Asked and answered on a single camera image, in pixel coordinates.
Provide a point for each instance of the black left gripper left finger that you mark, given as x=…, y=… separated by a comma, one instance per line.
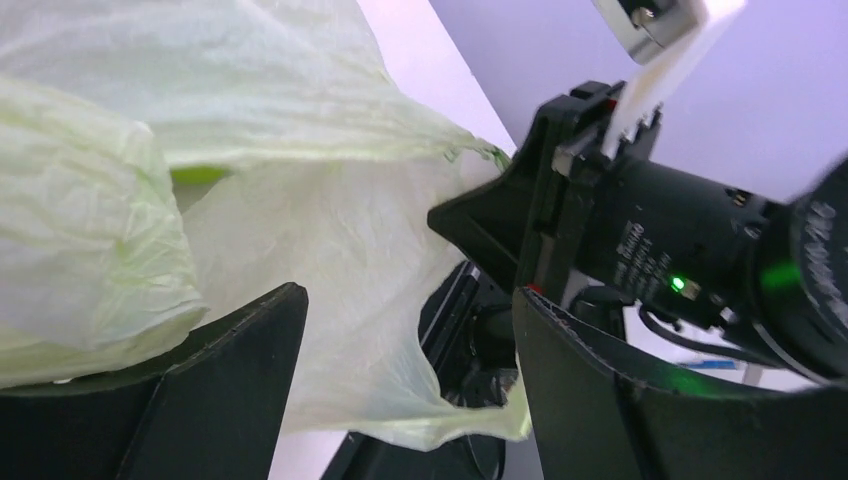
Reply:
x=211, y=408

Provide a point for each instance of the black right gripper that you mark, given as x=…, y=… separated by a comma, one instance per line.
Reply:
x=770, y=276

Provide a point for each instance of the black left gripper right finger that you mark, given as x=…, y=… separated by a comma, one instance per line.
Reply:
x=603, y=409

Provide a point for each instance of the light green plastic bag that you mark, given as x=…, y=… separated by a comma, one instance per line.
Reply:
x=105, y=262

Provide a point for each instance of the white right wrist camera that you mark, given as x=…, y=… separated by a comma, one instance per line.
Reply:
x=667, y=39

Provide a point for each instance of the green fake lime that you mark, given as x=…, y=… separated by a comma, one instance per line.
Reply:
x=198, y=175

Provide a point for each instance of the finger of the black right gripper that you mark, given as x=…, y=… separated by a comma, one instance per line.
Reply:
x=466, y=333

